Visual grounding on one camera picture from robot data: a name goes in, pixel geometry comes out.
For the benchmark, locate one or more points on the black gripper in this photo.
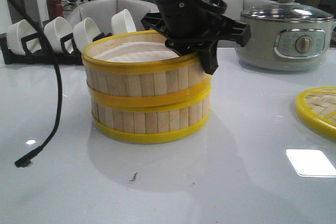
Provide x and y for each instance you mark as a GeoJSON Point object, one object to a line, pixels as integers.
{"type": "Point", "coordinates": [190, 26]}

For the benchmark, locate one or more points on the white bowl far left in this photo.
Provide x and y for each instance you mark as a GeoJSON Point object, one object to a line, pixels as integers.
{"type": "Point", "coordinates": [16, 32]}

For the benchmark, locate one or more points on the grey chair right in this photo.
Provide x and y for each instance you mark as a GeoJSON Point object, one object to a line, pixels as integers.
{"type": "Point", "coordinates": [235, 7]}

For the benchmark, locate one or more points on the red cylinder bin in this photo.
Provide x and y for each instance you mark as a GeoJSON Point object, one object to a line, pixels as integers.
{"type": "Point", "coordinates": [54, 9]}

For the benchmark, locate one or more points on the grey chair left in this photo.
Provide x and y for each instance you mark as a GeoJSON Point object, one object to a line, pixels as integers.
{"type": "Point", "coordinates": [101, 12]}

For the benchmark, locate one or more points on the glass pot lid with knob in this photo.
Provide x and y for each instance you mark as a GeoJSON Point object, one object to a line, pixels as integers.
{"type": "Point", "coordinates": [287, 11]}

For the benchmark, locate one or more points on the black bowl rack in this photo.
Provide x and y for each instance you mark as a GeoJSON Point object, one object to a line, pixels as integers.
{"type": "Point", "coordinates": [70, 55]}

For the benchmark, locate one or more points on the white bowl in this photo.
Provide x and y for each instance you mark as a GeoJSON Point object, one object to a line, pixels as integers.
{"type": "Point", "coordinates": [55, 30]}
{"type": "Point", "coordinates": [16, 32]}
{"type": "Point", "coordinates": [84, 32]}
{"type": "Point", "coordinates": [122, 22]}

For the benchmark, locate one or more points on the bamboo steamer lid yellow rim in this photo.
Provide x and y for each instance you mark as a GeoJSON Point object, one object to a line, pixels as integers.
{"type": "Point", "coordinates": [316, 108]}

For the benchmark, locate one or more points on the white bowl right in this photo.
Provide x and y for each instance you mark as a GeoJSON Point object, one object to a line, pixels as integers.
{"type": "Point", "coordinates": [122, 22]}

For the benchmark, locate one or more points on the grey chair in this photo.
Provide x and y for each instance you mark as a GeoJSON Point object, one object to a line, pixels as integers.
{"type": "Point", "coordinates": [101, 12]}
{"type": "Point", "coordinates": [235, 7]}

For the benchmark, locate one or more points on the grey electric cooking pot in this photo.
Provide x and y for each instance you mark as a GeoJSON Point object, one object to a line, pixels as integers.
{"type": "Point", "coordinates": [286, 46]}

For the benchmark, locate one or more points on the bamboo steamer basket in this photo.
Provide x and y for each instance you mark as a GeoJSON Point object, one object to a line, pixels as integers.
{"type": "Point", "coordinates": [169, 123]}
{"type": "Point", "coordinates": [144, 84]}

